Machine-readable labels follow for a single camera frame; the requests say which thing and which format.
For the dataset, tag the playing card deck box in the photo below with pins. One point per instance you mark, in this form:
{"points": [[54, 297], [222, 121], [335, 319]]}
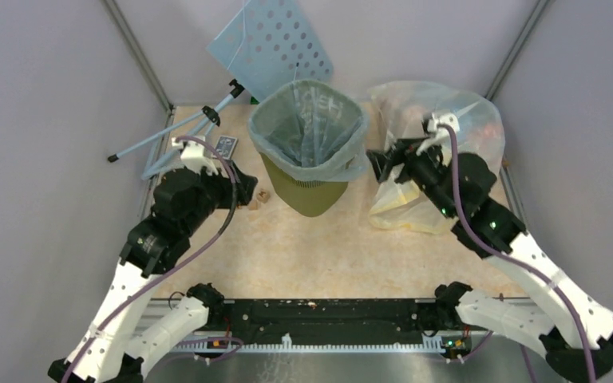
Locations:
{"points": [[225, 146]]}

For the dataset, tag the white slotted cable duct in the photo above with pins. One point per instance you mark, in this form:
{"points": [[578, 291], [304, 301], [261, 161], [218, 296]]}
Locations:
{"points": [[196, 345]]}

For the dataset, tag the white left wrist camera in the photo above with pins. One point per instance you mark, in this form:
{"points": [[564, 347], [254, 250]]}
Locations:
{"points": [[194, 157]]}

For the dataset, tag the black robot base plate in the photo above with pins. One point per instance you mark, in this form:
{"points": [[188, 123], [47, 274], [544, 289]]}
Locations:
{"points": [[344, 321]]}

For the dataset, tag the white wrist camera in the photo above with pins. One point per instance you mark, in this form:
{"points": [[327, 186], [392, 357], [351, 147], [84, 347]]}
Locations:
{"points": [[436, 128], [194, 157]]}

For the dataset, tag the blue perforated music stand desk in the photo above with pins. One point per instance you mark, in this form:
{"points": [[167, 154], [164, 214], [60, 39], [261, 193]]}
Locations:
{"points": [[269, 44]]}

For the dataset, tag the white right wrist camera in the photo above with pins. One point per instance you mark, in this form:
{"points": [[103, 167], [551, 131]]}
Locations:
{"points": [[436, 128]]}

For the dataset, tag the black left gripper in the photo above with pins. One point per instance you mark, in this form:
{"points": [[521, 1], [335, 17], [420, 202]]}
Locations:
{"points": [[245, 185]]}

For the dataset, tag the blue tripod stand legs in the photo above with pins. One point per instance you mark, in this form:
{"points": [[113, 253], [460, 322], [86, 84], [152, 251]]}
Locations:
{"points": [[207, 117]]}

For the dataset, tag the light blue trash bag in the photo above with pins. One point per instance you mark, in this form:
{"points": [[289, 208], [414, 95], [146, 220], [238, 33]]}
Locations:
{"points": [[312, 132]]}

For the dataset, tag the wooden cube block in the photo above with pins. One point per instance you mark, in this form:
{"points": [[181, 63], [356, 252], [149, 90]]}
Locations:
{"points": [[263, 195], [253, 205]]}

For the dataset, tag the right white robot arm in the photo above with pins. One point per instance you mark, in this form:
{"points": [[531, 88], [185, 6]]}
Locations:
{"points": [[569, 329]]}

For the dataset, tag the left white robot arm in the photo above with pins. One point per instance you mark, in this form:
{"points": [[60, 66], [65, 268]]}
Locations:
{"points": [[110, 351]]}

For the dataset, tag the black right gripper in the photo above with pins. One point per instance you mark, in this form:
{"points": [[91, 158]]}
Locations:
{"points": [[401, 152]]}

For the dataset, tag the green plastic trash bin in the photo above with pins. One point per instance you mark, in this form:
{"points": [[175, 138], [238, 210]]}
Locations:
{"points": [[308, 198]]}

